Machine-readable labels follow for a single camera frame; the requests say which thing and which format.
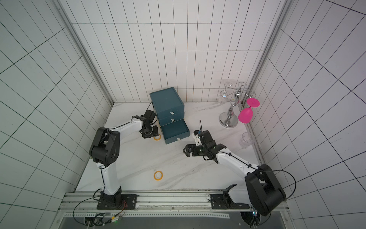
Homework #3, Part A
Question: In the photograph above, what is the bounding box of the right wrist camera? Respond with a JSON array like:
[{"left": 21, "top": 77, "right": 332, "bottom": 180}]
[{"left": 193, "top": 130, "right": 213, "bottom": 146}]

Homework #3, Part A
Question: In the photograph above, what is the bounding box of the pink plastic goblet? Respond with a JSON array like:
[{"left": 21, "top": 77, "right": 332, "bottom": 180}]
[{"left": 238, "top": 98, "right": 260, "bottom": 124}]

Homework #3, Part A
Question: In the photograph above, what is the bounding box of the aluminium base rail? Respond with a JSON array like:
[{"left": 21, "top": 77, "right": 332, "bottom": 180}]
[{"left": 61, "top": 190, "right": 289, "bottom": 219}]

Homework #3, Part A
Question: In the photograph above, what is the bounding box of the clear hanging wine glass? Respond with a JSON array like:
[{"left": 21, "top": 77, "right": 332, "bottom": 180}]
[{"left": 218, "top": 81, "right": 232, "bottom": 104}]

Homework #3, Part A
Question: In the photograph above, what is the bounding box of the teal drawer cabinet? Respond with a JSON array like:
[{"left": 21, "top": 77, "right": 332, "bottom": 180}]
[{"left": 150, "top": 87, "right": 190, "bottom": 145}]

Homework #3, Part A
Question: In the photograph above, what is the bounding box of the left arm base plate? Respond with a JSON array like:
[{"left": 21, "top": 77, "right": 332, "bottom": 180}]
[{"left": 97, "top": 193, "right": 138, "bottom": 210}]

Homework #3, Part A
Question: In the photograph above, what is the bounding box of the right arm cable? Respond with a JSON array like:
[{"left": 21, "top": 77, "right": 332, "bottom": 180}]
[{"left": 268, "top": 169, "right": 297, "bottom": 201}]

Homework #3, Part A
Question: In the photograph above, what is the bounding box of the chrome glass holder stand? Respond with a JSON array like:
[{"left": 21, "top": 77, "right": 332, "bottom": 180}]
[{"left": 219, "top": 82, "right": 256, "bottom": 128}]

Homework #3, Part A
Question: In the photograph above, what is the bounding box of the clear glass on table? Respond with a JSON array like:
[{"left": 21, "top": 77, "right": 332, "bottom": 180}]
[{"left": 239, "top": 132, "right": 253, "bottom": 148}]

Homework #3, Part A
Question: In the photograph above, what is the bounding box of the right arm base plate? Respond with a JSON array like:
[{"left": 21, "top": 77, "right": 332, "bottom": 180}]
[{"left": 207, "top": 194, "right": 250, "bottom": 210}]

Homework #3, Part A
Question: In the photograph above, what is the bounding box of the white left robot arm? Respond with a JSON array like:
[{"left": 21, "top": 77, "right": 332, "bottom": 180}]
[{"left": 89, "top": 110, "right": 159, "bottom": 205}]

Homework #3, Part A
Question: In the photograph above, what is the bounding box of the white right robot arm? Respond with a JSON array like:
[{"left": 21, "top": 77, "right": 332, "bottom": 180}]
[{"left": 183, "top": 144, "right": 287, "bottom": 216}]

